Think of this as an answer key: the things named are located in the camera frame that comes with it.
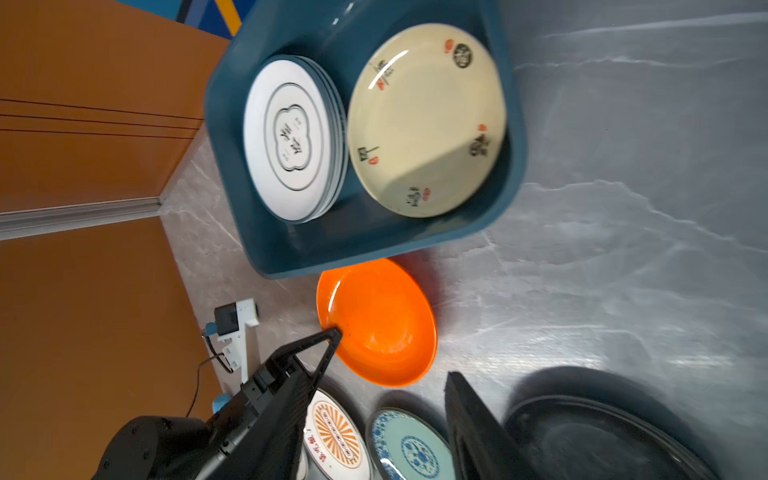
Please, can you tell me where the sunburst plate front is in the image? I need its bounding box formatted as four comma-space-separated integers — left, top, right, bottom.
303, 389, 373, 480

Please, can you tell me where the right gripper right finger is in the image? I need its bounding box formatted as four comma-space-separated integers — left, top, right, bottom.
445, 372, 540, 479

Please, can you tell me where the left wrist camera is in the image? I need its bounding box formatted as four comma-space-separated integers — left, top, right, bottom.
201, 298, 261, 384

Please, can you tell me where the white flower plate back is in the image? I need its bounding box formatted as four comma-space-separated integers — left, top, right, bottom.
243, 55, 349, 224

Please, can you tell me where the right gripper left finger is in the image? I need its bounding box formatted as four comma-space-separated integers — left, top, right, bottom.
197, 327, 342, 479

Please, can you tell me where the cream yellow plate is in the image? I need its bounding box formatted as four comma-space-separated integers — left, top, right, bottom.
347, 23, 507, 218

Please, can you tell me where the teal plastic bin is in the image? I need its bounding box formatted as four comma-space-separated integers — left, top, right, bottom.
204, 1, 527, 280

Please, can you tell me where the black plate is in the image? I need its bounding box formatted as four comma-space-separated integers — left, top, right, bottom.
504, 395, 718, 479

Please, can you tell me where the teal patterned plate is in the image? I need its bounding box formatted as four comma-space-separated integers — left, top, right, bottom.
366, 408, 456, 480

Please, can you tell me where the orange plate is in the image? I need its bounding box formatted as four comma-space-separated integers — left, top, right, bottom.
316, 259, 438, 388

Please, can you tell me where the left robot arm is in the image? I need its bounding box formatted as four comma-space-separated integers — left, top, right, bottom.
93, 416, 212, 479

